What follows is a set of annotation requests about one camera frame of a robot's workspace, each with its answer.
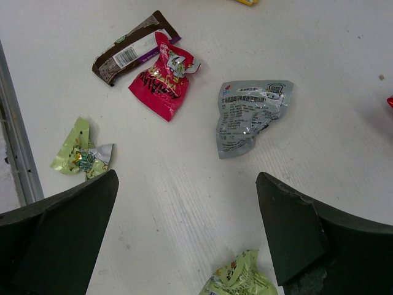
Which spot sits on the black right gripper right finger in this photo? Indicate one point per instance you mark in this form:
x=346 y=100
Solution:
x=318 y=249

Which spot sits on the brown chocolate bar wrapper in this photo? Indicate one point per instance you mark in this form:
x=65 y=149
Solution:
x=133 y=49

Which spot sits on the pink snack packet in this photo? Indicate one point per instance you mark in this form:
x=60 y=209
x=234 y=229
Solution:
x=163 y=86

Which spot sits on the yellow snack packet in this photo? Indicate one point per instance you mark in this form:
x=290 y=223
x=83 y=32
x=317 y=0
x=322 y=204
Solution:
x=248 y=2

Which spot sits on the green snack packet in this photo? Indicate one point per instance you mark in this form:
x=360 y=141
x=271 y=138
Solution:
x=240 y=277
x=78 y=153

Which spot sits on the green snack packet right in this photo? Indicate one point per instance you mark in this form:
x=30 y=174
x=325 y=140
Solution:
x=240 y=277

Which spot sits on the green snack packet front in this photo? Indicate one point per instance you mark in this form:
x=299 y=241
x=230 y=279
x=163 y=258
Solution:
x=78 y=153

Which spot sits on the large red snack bag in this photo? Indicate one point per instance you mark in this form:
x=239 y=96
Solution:
x=390 y=101

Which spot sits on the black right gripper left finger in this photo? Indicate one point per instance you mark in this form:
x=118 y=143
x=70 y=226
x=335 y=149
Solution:
x=51 y=246

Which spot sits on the aluminium table frame rail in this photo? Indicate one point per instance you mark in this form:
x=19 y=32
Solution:
x=19 y=154

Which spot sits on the grey foil snack packet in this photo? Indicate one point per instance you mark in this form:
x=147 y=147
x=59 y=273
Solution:
x=245 y=109

